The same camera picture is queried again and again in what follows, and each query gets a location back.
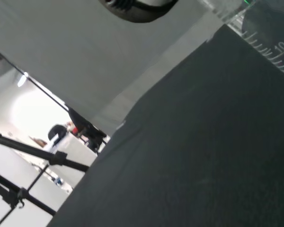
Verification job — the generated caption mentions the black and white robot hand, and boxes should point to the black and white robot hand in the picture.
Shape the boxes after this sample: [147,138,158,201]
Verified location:
[98,0,179,24]

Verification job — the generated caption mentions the black office chair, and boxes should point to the black office chair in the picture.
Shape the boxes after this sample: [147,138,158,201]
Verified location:
[47,124,68,143]

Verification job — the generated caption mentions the black camera on tripod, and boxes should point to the black camera on tripod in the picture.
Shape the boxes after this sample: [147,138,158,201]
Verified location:
[67,106,110,155]

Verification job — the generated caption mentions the black bench cloth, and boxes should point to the black bench cloth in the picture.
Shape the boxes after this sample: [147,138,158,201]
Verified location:
[47,23,284,227]

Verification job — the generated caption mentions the black tripod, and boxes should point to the black tripod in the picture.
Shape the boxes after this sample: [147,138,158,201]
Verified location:
[0,129,91,227]

